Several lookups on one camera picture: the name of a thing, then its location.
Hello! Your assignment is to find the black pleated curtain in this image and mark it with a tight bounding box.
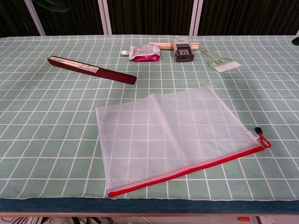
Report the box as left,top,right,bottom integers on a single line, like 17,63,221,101
106,0,195,35
0,0,39,38
198,0,299,37
31,0,105,36

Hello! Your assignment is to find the red zipper pull cord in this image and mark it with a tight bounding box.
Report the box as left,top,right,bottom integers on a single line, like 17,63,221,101
254,126,272,149

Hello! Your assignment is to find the blue denim underlay cloth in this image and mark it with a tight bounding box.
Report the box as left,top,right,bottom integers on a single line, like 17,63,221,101
0,197,299,214

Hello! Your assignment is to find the green checked tablecloth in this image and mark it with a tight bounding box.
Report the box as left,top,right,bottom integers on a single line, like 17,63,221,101
0,34,299,201

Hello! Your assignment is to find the small green brush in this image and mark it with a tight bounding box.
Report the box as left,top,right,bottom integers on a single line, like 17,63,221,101
201,49,242,74

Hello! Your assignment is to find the white frame post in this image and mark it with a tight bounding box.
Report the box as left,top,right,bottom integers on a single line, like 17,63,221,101
188,0,204,36
24,0,45,36
97,0,113,35

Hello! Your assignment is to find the dark red folded fan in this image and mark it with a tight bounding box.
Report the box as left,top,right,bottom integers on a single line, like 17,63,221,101
47,55,138,85

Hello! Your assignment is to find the squeeze pouch with white cap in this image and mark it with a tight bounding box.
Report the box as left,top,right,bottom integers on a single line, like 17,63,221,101
121,44,162,63

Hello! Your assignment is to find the grey date stamp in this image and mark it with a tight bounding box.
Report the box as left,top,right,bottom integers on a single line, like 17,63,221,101
172,38,195,63

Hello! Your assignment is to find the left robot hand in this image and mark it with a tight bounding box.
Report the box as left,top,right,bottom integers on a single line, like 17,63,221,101
35,0,71,13

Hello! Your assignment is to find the clear zip pouch red edge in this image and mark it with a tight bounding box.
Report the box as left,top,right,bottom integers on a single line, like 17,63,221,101
95,85,267,198

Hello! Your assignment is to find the wooden sticks bundle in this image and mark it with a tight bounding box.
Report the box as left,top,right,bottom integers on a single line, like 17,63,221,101
149,41,201,51

